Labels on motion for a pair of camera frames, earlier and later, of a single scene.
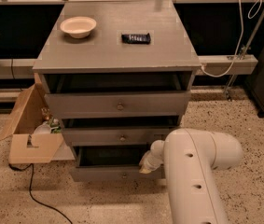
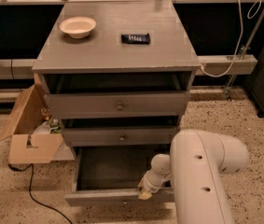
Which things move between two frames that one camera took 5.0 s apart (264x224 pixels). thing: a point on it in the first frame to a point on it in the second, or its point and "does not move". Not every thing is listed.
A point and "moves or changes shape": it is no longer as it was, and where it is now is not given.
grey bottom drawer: x=111 y=163 moves or changes shape
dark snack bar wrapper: x=136 y=38 does not move
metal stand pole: x=254 y=32 does not move
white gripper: x=150 y=162 to x=151 y=184
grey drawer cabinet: x=118 y=75 does not move
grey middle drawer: x=124 y=136 does not move
